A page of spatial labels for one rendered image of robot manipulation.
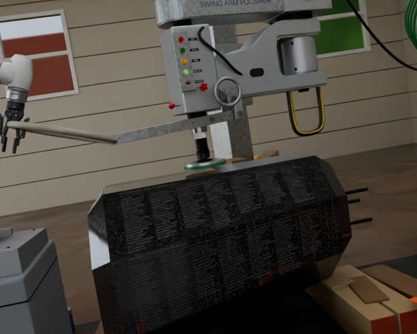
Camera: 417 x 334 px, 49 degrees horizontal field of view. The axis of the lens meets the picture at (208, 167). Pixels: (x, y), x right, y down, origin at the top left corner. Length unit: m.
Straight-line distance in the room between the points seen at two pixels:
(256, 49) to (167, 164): 6.00
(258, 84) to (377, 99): 7.10
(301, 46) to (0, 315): 1.96
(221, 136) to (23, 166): 5.86
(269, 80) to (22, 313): 1.69
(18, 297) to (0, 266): 0.09
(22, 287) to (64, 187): 7.20
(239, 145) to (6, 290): 2.08
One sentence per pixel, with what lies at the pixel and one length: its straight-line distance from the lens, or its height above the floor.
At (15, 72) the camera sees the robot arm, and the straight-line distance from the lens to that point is 2.24.
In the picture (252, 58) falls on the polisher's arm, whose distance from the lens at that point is 2.41.
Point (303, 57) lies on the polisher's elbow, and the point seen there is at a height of 1.35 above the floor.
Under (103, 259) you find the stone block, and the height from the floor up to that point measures 0.61.
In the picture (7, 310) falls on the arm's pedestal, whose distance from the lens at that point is 1.25.
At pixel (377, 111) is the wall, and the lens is 9.40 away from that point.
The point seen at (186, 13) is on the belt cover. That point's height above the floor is 1.62.
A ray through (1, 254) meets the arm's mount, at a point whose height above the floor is 0.86.
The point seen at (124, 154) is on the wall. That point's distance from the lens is 8.24.
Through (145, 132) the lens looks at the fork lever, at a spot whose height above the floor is 1.09.
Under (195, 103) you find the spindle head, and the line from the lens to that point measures 2.24.
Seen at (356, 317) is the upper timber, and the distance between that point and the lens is 2.20.
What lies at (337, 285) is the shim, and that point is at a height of 0.20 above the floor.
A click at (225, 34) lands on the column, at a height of 1.63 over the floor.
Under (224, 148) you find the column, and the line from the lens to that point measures 3.02.
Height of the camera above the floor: 1.11
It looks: 6 degrees down
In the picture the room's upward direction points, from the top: 9 degrees counter-clockwise
